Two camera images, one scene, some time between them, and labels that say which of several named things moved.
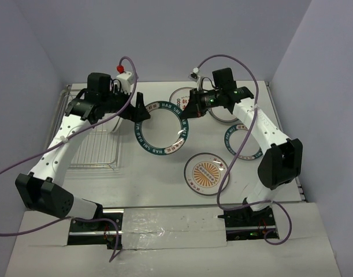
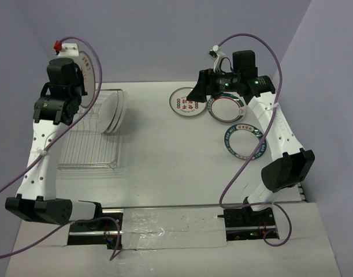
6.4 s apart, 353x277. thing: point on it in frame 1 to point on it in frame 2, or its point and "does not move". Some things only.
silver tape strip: x=162 y=228 does not move
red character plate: x=181 y=96 does not move
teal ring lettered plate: x=166 y=131 to x=89 y=79
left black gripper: x=136 y=113 to x=80 y=77
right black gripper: x=194 y=104 to x=206 y=85
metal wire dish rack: x=97 y=149 does not move
